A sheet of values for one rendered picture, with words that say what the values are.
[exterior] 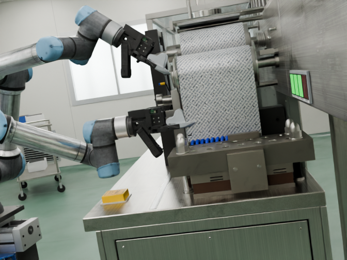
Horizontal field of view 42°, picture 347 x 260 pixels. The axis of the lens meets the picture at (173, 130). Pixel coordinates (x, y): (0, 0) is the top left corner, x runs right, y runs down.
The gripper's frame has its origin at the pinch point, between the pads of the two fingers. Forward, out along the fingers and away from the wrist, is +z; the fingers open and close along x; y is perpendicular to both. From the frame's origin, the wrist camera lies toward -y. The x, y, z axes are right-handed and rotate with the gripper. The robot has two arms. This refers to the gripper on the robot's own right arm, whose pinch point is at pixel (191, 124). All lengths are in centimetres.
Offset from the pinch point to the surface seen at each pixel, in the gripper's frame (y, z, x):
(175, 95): 9.5, -4.5, 7.0
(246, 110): 2.1, 17.6, -0.2
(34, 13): 146, -270, 556
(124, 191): -16.6, -23.0, -10.1
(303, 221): -26.8, 27.7, -25.6
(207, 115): 2.2, 5.5, -0.3
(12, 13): 152, -306, 555
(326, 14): 22, 30, -66
